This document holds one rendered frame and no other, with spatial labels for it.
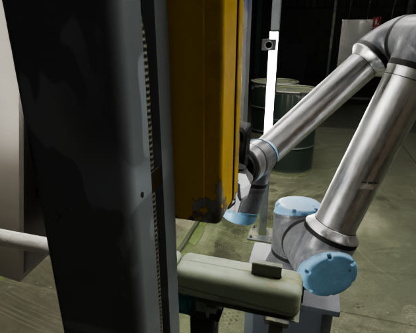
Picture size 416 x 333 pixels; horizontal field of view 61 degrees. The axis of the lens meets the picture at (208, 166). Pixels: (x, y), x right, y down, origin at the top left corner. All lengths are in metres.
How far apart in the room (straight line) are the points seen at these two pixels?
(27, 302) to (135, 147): 2.13
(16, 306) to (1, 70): 1.36
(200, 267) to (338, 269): 0.60
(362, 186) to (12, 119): 1.11
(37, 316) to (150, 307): 1.96
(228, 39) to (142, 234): 0.12
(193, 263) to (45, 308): 1.78
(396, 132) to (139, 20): 0.81
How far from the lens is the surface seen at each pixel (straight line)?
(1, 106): 1.37
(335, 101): 1.01
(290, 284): 0.43
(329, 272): 0.99
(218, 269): 0.45
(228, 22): 0.22
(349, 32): 7.93
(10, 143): 1.40
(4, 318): 2.24
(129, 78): 0.17
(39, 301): 2.26
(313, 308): 1.19
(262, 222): 2.64
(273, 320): 0.43
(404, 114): 0.93
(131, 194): 0.18
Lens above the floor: 1.41
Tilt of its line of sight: 21 degrees down
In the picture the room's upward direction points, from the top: straight up
